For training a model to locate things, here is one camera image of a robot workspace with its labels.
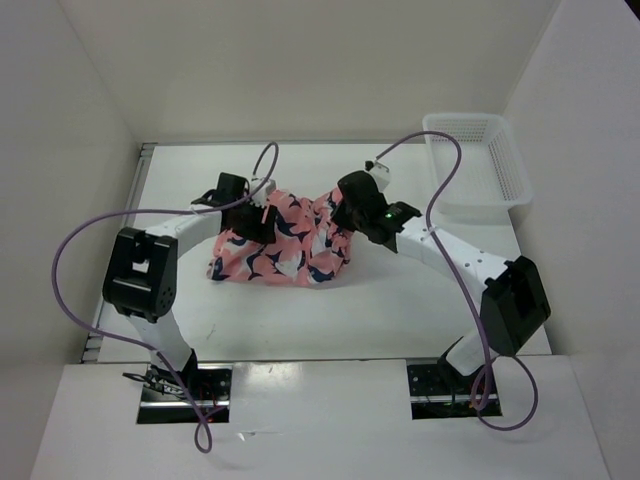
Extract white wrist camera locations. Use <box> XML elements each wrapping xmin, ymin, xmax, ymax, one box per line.
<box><xmin>364</xmin><ymin>160</ymin><xmax>391</xmax><ymax>192</ymax></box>
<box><xmin>249</xmin><ymin>177</ymin><xmax>277</xmax><ymax>208</ymax></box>

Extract white plastic basket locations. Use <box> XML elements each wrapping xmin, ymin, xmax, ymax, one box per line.
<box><xmin>422</xmin><ymin>113</ymin><xmax>533</xmax><ymax>218</ymax></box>

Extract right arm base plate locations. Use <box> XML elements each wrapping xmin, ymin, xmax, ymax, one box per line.
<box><xmin>406</xmin><ymin>361</ymin><xmax>477</xmax><ymax>420</ymax></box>

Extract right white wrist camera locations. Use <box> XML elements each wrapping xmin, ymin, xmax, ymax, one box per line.
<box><xmin>364</xmin><ymin>160</ymin><xmax>391</xmax><ymax>192</ymax></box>

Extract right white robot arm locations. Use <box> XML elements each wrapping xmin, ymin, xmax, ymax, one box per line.
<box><xmin>333</xmin><ymin>170</ymin><xmax>551</xmax><ymax>393</ymax></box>

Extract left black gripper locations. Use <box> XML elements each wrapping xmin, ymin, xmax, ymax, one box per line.
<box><xmin>231</xmin><ymin>196</ymin><xmax>276</xmax><ymax>245</ymax></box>

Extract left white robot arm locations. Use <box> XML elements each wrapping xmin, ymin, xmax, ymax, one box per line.
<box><xmin>102</xmin><ymin>173</ymin><xmax>277</xmax><ymax>400</ymax></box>

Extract pink shark print shorts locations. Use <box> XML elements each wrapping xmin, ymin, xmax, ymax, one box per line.
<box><xmin>207</xmin><ymin>188</ymin><xmax>353</xmax><ymax>287</ymax></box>

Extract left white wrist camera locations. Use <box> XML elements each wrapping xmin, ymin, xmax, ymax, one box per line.
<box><xmin>249</xmin><ymin>177</ymin><xmax>277</xmax><ymax>208</ymax></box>

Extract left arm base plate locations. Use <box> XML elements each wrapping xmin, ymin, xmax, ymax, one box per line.
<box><xmin>122</xmin><ymin>366</ymin><xmax>232</xmax><ymax>425</ymax></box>

